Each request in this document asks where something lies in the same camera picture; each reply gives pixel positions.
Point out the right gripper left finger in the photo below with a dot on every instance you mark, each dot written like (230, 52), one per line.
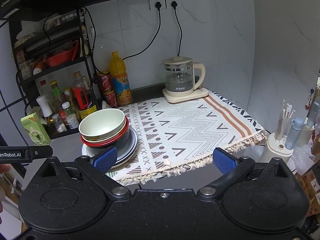
(96, 167)

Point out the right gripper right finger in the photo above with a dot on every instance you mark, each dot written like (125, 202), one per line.
(233, 169)

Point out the red plastic bowl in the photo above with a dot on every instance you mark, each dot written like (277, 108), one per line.
(109, 140)

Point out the small white bakery plate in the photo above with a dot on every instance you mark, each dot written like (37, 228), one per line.
(118, 144)

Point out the large white plate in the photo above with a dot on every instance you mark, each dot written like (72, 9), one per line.
(124, 154)

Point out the black kitchen rack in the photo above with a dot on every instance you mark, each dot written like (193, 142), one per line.
(55, 68)

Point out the person's left hand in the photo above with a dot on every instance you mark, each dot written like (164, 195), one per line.
(4, 184)

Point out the green carton box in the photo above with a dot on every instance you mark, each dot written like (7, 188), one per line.
(35, 129)

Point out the white utensil holder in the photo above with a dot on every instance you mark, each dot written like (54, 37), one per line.
(275, 148)

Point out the white cap small jar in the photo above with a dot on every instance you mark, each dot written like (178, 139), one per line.
(72, 121)

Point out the patterned table cloth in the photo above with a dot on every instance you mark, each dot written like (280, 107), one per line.
(175, 138)

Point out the red snack can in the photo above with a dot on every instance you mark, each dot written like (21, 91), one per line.
(107, 88)

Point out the cardboard box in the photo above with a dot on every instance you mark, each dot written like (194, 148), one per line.
(310, 185)

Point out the dark sauce bottle yellow label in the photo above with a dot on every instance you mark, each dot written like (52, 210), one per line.
(84, 98)

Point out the light blue bottle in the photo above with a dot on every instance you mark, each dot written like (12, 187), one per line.
(294, 133)

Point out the cream kettle base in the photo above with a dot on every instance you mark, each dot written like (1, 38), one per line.
(177, 97)

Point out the orange juice bottle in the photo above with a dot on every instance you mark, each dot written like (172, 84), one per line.
(120, 79)

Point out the glass electric kettle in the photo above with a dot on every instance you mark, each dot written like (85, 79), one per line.
(182, 74)

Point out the red tray on shelf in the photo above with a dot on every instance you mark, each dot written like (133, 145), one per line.
(63, 56)

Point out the white wall socket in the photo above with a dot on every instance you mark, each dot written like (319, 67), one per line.
(169, 4)
(157, 4)

